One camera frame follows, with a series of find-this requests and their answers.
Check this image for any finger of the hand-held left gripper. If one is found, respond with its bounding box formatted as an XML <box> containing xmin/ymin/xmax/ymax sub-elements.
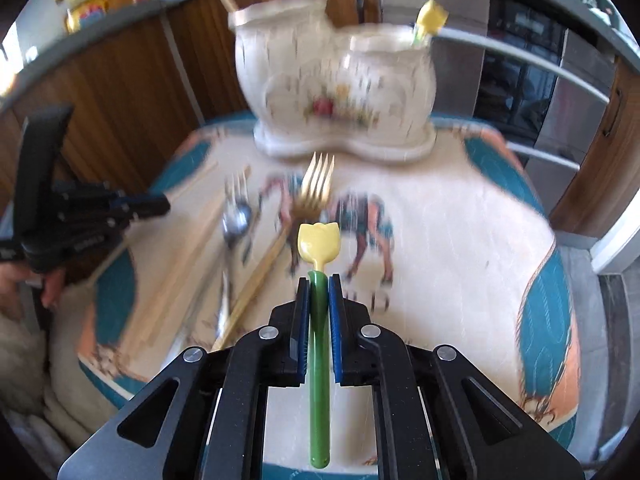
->
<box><xmin>54</xmin><ymin>211</ymin><xmax>135</xmax><ymax>250</ymax></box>
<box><xmin>52</xmin><ymin>181</ymin><xmax>172</xmax><ymax>217</ymax></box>

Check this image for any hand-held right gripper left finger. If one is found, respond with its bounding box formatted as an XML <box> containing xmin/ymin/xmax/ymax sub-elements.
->
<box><xmin>57</xmin><ymin>275</ymin><xmax>311</xmax><ymax>480</ymax></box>

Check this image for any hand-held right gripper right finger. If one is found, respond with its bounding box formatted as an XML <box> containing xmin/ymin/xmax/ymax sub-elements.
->
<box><xmin>328</xmin><ymin>274</ymin><xmax>585</xmax><ymax>480</ymax></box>

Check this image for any yellow tulip spoon green handle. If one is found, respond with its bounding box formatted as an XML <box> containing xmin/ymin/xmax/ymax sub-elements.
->
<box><xmin>297</xmin><ymin>221</ymin><xmax>342</xmax><ymax>470</ymax></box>
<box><xmin>411</xmin><ymin>0</ymin><xmax>447</xmax><ymax>48</ymax></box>

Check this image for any silver spoon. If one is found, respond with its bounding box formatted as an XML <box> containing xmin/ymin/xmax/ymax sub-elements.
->
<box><xmin>212</xmin><ymin>204</ymin><xmax>252</xmax><ymax>346</ymax></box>

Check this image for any silver fork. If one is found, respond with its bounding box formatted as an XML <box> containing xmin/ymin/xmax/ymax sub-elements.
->
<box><xmin>225</xmin><ymin>166</ymin><xmax>252</xmax><ymax>211</ymax></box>

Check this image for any gold fork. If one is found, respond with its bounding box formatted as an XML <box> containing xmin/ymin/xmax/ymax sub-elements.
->
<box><xmin>210</xmin><ymin>151</ymin><xmax>337</xmax><ymax>353</ymax></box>

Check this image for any white ceramic floral utensil holder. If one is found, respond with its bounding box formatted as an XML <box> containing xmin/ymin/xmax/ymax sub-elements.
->
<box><xmin>229</xmin><ymin>0</ymin><xmax>441</xmax><ymax>161</ymax></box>

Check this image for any person's left hand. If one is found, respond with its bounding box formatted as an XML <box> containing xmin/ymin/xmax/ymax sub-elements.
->
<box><xmin>0</xmin><ymin>260</ymin><xmax>70</xmax><ymax>322</ymax></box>

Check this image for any wooden base cabinet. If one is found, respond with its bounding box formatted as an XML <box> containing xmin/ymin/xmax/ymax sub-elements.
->
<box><xmin>0</xmin><ymin>0</ymin><xmax>381</xmax><ymax>211</ymax></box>

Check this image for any quilted horse print mat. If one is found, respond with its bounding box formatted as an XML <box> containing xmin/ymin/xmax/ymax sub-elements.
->
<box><xmin>47</xmin><ymin>110</ymin><xmax>583</xmax><ymax>480</ymax></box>

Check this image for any yellow cooking oil bottle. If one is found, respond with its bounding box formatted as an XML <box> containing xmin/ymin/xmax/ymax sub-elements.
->
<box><xmin>66</xmin><ymin>0</ymin><xmax>108</xmax><ymax>33</ymax></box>

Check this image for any narrow wooden cabinet door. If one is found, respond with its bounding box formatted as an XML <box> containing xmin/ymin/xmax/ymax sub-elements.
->
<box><xmin>550</xmin><ymin>55</ymin><xmax>640</xmax><ymax>241</ymax></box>

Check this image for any stainless steel built-in oven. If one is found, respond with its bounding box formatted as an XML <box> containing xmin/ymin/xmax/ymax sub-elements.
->
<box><xmin>379</xmin><ymin>0</ymin><xmax>617</xmax><ymax>211</ymax></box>

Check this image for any green pot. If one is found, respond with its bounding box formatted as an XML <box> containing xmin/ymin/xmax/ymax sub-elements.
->
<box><xmin>564</xmin><ymin>0</ymin><xmax>617</xmax><ymax>26</ymax></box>

